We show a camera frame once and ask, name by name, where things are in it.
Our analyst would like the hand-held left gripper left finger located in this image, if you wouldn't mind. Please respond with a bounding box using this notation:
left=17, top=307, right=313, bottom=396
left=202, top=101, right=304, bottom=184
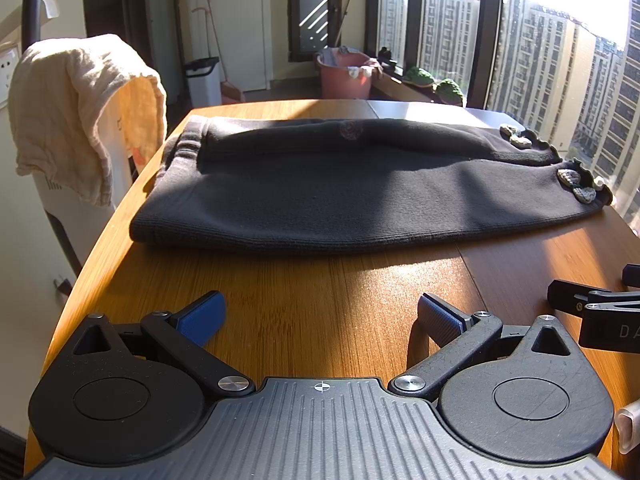
left=70, top=290, right=257, bottom=398

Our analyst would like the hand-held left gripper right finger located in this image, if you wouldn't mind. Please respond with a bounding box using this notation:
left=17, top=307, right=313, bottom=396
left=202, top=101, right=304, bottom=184
left=387, top=292, right=576, bottom=403

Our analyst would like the dark grey knit sweater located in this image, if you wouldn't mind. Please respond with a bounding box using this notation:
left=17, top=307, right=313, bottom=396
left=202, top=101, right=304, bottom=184
left=129, top=116, right=614, bottom=259

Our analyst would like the translucent plastic tube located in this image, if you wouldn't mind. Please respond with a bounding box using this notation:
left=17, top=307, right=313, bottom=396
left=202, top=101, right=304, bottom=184
left=614, top=400, right=640, bottom=457

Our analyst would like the white chair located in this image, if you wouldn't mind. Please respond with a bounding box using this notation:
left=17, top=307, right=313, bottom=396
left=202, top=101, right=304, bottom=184
left=30, top=77, right=168, bottom=296

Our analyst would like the green potted plant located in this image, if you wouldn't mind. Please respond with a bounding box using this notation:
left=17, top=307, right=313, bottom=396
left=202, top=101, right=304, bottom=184
left=436, top=78, right=466, bottom=107
left=403, top=66, right=436, bottom=87

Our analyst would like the pink dustpan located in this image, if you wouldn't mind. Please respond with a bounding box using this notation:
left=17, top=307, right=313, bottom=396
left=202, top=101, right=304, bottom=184
left=220, top=79, right=246, bottom=106

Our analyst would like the white trash bin black lid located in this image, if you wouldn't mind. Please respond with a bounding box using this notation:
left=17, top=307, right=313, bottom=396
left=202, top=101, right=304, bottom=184
left=185, top=56, right=222, bottom=109

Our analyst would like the beige cloth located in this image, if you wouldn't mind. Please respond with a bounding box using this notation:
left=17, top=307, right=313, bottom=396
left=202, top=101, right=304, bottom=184
left=7, top=34, right=168, bottom=207

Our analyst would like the pink bucket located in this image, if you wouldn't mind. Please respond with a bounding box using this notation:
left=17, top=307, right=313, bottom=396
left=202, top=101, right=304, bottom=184
left=316, top=49, right=374, bottom=101

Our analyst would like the cloth in bucket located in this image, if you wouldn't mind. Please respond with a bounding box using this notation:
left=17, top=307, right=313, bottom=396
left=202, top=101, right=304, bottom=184
left=347, top=59, right=385, bottom=82

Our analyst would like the pink broom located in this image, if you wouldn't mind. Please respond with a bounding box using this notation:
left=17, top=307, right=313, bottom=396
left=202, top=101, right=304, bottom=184
left=192, top=0, right=236, bottom=86

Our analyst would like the dark framed glass door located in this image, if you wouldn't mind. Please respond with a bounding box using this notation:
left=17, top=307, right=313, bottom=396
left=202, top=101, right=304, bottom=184
left=287, top=0, right=335, bottom=64

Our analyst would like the black curved pole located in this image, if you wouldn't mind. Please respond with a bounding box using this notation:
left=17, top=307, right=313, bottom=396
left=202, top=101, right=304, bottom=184
left=20, top=0, right=51, bottom=47

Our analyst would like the black window frame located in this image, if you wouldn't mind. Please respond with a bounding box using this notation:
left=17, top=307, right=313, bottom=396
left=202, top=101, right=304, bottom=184
left=364, top=0, right=507, bottom=110

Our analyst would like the white wall socket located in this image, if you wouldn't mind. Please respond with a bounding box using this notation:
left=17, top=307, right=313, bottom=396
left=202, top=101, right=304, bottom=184
left=0, top=47, right=22, bottom=107

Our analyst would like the mop handle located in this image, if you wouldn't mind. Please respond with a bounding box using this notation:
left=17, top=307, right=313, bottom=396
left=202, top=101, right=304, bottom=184
left=334, top=0, right=367, bottom=52

